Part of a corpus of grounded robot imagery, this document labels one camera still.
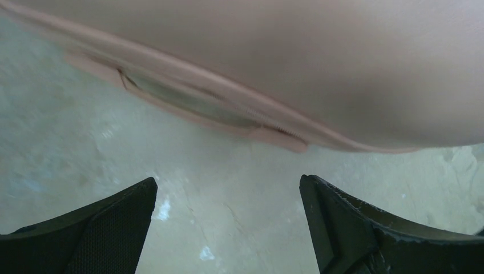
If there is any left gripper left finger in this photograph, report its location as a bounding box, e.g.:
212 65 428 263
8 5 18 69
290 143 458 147
1 178 158 273

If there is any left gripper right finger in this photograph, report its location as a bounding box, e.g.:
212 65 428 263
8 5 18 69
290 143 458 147
299 175 483 273

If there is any pink suitcase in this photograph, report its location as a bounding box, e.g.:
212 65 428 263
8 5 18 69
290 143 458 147
1 1 483 153

